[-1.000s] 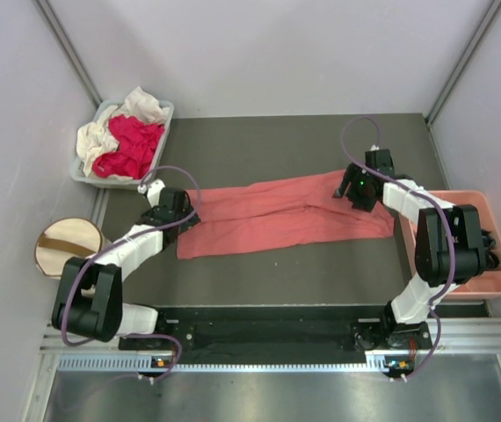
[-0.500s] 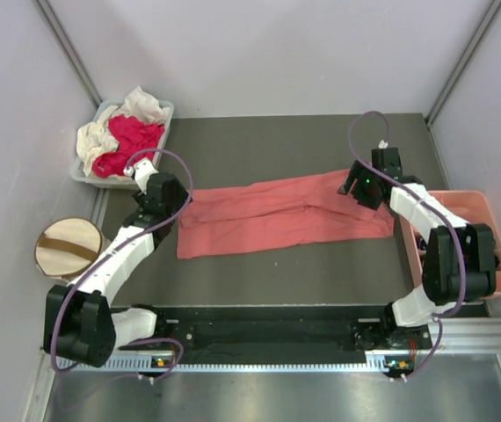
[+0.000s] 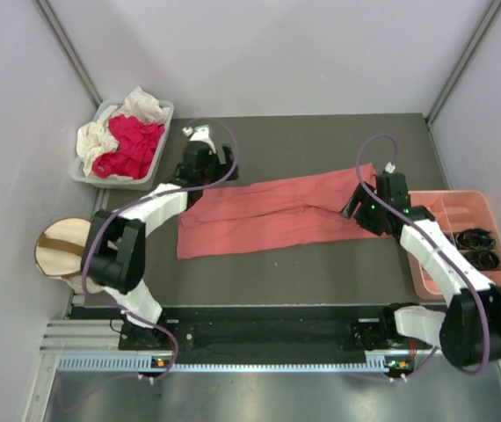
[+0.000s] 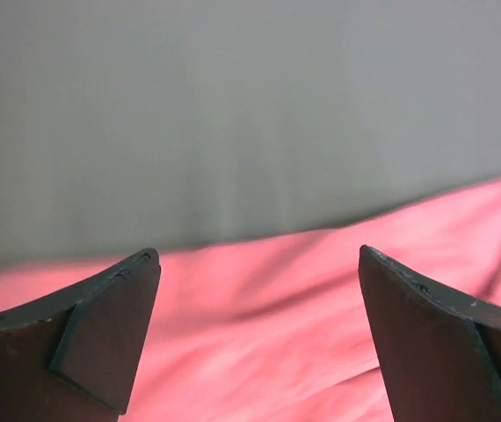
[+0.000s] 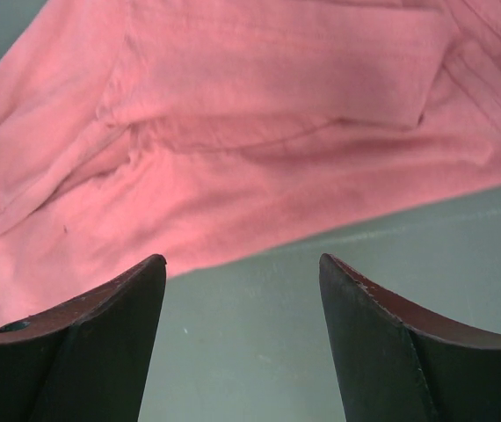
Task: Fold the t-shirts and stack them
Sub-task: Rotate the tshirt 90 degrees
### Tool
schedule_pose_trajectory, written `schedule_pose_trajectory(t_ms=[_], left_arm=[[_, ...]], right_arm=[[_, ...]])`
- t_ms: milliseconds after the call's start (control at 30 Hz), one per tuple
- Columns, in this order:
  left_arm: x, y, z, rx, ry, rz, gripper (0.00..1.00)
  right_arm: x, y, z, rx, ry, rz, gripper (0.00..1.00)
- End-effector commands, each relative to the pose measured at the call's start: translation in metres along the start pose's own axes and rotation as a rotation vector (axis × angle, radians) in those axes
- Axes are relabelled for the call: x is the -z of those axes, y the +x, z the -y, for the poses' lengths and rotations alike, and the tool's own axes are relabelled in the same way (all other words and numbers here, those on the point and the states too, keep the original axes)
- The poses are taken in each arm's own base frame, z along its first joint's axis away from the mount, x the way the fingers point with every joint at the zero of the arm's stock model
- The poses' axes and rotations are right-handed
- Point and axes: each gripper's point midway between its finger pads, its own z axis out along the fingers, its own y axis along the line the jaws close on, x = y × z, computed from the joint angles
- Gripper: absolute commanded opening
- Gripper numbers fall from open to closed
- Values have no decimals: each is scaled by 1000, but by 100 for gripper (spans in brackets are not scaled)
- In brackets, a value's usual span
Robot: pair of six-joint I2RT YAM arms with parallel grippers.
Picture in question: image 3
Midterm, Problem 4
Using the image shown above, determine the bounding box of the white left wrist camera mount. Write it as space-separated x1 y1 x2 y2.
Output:
182 125 216 153

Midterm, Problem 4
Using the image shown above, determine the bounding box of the dark coiled item front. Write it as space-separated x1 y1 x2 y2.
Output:
462 251 500 271

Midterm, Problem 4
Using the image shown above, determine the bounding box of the magenta t-shirt in bin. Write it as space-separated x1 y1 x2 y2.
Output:
92 115 165 180

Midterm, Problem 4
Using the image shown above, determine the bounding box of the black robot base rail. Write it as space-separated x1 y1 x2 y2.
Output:
118 302 432 366

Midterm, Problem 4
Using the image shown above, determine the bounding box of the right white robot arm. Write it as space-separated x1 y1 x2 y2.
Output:
342 172 501 369

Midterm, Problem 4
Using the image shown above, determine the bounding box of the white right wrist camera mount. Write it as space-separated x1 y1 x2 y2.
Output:
384 162 396 174

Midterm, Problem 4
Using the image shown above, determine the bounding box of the grey plastic laundry bin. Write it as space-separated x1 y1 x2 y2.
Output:
70 98 175 192

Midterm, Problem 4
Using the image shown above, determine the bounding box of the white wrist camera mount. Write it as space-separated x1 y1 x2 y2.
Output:
384 162 396 174
182 125 216 153

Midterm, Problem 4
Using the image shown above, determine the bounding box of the round cream fabric basket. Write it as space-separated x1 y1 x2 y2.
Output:
34 217 91 295

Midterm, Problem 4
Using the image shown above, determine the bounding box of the slotted cable duct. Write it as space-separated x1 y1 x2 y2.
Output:
57 354 412 373

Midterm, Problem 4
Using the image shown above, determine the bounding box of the cream t-shirt in bin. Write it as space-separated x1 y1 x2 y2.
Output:
76 86 169 184

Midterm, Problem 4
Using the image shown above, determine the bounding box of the salmon pink t-shirt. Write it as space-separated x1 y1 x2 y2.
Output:
177 168 375 259

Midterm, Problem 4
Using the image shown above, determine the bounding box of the dark coiled item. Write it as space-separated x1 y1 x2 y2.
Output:
454 228 497 251
462 251 500 271

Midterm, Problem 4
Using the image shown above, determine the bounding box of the pink divided organizer tray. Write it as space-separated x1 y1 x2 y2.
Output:
410 191 501 286

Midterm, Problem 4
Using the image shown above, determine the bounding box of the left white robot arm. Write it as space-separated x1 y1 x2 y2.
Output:
80 141 238 349

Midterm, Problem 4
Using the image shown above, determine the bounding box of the dark coiled item back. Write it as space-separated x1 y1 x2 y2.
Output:
454 228 497 251

